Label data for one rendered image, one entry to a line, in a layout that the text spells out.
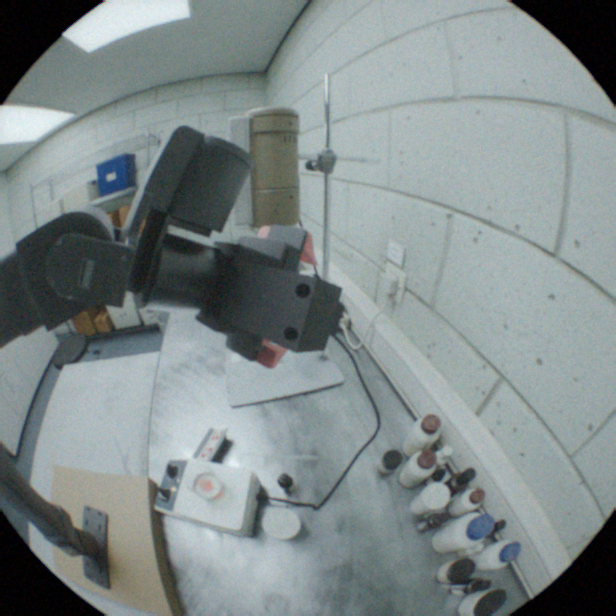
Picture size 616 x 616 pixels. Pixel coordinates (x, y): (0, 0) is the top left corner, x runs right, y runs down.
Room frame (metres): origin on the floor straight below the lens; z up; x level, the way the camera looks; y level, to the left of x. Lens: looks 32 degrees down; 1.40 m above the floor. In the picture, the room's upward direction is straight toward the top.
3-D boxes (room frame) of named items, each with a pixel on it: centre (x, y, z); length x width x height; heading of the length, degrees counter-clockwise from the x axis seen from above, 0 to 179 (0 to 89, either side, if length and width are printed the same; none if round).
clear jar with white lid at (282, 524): (0.06, 0.04, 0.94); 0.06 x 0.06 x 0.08
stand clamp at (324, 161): (0.56, -0.02, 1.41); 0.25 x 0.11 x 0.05; 108
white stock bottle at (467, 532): (-0.02, -0.26, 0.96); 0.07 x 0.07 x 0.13
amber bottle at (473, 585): (-0.15, -0.27, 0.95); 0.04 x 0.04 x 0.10
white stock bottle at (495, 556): (-0.11, -0.32, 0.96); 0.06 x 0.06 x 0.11
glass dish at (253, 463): (0.21, 0.11, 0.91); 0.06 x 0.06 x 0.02
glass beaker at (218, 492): (0.10, 0.15, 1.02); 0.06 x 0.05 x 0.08; 2
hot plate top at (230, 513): (0.10, 0.16, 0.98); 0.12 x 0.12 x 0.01; 87
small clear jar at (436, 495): (0.08, -0.22, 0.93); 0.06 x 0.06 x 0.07
